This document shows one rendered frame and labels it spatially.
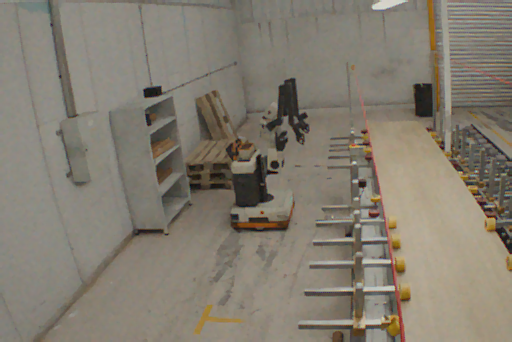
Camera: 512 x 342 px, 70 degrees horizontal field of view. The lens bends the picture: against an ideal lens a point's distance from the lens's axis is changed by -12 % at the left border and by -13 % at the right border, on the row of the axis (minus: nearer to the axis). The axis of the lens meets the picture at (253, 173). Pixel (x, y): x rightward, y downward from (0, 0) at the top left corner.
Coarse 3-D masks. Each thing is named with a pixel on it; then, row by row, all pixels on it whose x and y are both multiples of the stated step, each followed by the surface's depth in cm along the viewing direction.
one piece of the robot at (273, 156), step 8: (264, 120) 448; (264, 136) 459; (272, 136) 457; (272, 144) 462; (272, 152) 460; (280, 152) 477; (272, 160) 463; (280, 160) 461; (272, 168) 467; (280, 168) 465
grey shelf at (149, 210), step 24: (168, 96) 511; (120, 120) 453; (144, 120) 447; (168, 120) 509; (120, 144) 463; (144, 144) 457; (120, 168) 474; (144, 168) 467; (144, 192) 478; (168, 192) 575; (144, 216) 490; (168, 216) 511
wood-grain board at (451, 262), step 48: (384, 144) 430; (432, 144) 412; (384, 192) 314; (432, 192) 302; (432, 240) 237; (480, 240) 227; (432, 288) 194; (480, 288) 186; (432, 336) 162; (480, 336) 155
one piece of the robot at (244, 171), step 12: (240, 168) 457; (252, 168) 456; (240, 180) 463; (252, 180) 459; (264, 180) 485; (240, 192) 467; (252, 192) 464; (264, 192) 477; (240, 204) 472; (252, 204) 469
